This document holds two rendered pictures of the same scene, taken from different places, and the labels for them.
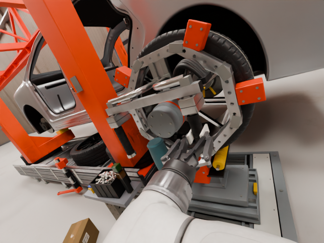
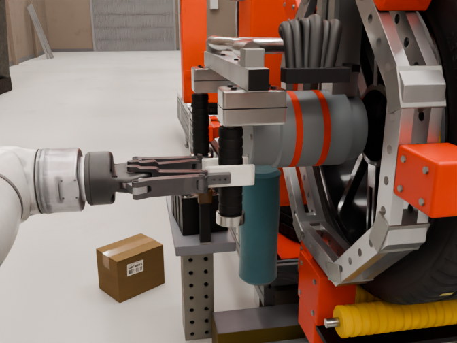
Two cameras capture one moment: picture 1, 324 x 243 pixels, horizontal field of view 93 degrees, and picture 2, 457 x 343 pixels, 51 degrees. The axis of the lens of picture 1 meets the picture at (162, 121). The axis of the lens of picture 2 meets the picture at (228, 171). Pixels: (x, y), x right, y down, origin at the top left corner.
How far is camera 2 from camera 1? 0.56 m
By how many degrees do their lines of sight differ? 41
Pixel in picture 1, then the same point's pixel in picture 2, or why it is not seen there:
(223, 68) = (394, 79)
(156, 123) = not seen: hidden behind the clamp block
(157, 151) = (246, 188)
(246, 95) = (408, 177)
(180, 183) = (62, 169)
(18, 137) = (190, 43)
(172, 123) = (252, 138)
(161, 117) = not seen: hidden behind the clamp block
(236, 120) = (379, 229)
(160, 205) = (13, 156)
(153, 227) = not seen: outside the picture
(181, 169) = (90, 164)
